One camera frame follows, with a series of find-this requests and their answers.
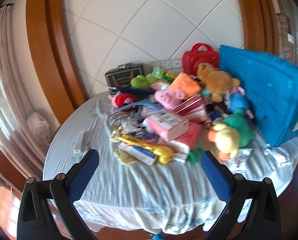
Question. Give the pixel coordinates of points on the red white striped box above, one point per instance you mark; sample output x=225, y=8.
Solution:
x=192, y=109

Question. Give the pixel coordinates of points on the green medicine box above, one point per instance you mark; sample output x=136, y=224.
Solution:
x=160, y=73

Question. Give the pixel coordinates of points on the camouflage tape roll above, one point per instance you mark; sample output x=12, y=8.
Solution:
x=115, y=120

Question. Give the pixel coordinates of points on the pink tissue pack barcode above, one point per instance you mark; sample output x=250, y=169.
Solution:
x=167, y=125

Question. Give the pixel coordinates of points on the green plush toy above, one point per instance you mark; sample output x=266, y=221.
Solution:
x=143, y=82

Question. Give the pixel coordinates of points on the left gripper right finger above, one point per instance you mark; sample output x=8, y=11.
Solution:
x=263, y=220

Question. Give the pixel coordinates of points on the blue pig plush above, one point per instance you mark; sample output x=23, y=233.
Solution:
x=235, y=99

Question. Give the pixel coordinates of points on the pink pig plush orange dress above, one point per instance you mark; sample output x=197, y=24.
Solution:
x=182, y=88

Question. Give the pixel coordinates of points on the green bottle cap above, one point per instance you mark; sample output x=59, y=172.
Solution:
x=194, y=156

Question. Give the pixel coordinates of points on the wall socket panel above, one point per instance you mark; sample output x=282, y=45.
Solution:
x=172, y=64

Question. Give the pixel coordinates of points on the black gift box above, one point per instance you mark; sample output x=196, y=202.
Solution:
x=122, y=76

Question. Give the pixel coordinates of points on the yellow duck plush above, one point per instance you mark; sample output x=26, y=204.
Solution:
x=232, y=134

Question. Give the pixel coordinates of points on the yellow plastic toy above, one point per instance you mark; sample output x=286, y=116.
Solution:
x=164, y=153

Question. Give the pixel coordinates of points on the striped tablecloth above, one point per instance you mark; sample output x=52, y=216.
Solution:
x=173, y=198

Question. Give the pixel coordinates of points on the pink pig plush red dress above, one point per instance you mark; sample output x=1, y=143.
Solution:
x=122, y=99

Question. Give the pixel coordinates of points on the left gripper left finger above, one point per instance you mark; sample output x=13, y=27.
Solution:
x=35, y=220

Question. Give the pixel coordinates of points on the blue plastic storage bin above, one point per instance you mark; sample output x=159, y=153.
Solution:
x=271, y=86

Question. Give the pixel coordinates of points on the brown teddy bear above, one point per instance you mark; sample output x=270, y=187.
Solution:
x=216, y=81

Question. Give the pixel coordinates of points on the red toy suitcase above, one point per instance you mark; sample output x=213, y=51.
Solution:
x=200, y=53

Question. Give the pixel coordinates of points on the dark blue fuzzy brush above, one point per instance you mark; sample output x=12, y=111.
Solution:
x=138, y=92

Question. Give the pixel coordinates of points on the pink tissue pack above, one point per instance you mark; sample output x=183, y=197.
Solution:
x=185, y=142

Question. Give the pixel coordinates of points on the white plastic bag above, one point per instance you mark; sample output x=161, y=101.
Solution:
x=39, y=126

